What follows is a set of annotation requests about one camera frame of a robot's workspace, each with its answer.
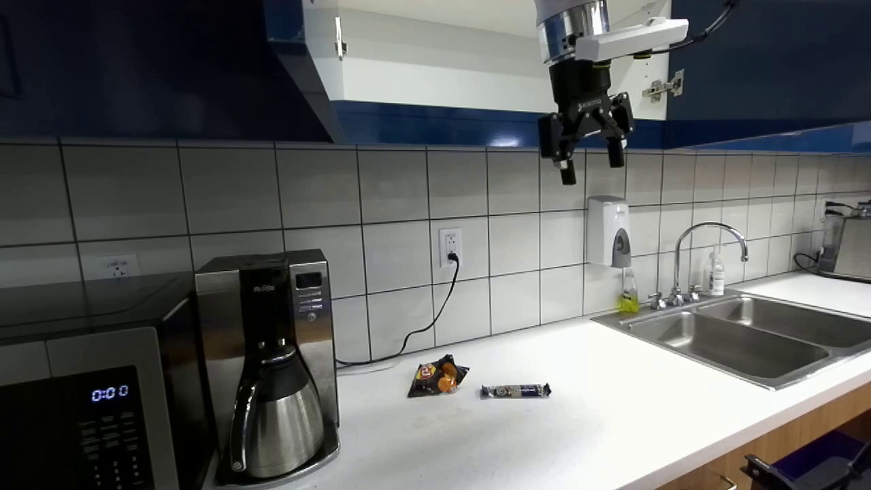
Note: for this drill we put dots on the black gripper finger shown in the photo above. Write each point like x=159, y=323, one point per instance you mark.
x=564, y=152
x=617, y=142

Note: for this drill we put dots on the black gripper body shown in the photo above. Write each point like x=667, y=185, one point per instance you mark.
x=581, y=103

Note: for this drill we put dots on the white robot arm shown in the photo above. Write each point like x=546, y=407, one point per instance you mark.
x=564, y=19

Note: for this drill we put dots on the blue cabinet door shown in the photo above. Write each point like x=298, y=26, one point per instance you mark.
x=149, y=68
x=780, y=61

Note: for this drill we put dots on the open white blue cabinet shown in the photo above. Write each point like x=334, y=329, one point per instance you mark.
x=415, y=72

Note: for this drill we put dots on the left blue cabinet door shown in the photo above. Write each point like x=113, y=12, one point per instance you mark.
x=149, y=68

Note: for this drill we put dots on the white soap dispenser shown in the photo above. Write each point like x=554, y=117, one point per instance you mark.
x=607, y=231

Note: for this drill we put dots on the yellow dish soap bottle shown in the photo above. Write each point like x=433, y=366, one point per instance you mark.
x=628, y=299

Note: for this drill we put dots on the chrome sink faucet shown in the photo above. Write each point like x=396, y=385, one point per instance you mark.
x=690, y=279

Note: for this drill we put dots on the black orange snack packet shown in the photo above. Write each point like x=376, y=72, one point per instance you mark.
x=440, y=376

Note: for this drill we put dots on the silver toaster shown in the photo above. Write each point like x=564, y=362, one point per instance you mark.
x=848, y=250

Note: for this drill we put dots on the stainless steel sink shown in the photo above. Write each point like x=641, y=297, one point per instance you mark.
x=764, y=340

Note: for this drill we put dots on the black steel coffee maker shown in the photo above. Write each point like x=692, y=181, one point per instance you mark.
x=268, y=340

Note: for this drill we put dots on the steel coffee carafe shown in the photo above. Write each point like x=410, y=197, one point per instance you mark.
x=278, y=423

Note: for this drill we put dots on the black steel microwave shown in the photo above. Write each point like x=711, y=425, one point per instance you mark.
x=102, y=388

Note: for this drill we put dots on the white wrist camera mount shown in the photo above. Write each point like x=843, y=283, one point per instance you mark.
x=632, y=39

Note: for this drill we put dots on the white wall outlet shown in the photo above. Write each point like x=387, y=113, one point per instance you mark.
x=449, y=246
x=121, y=267

